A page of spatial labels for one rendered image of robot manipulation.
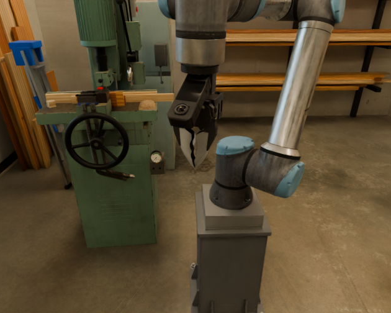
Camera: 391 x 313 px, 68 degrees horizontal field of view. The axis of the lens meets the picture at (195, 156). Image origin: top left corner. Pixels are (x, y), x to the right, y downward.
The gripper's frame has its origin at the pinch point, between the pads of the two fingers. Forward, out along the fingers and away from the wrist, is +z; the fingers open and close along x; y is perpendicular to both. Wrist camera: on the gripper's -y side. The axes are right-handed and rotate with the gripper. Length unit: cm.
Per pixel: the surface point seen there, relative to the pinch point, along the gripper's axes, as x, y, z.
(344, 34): -48, 331, -6
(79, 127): 79, 51, 23
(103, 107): 67, 57, 13
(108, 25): 74, 77, -21
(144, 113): 56, 73, 19
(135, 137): 60, 71, 33
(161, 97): 55, 91, 16
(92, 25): 79, 71, -21
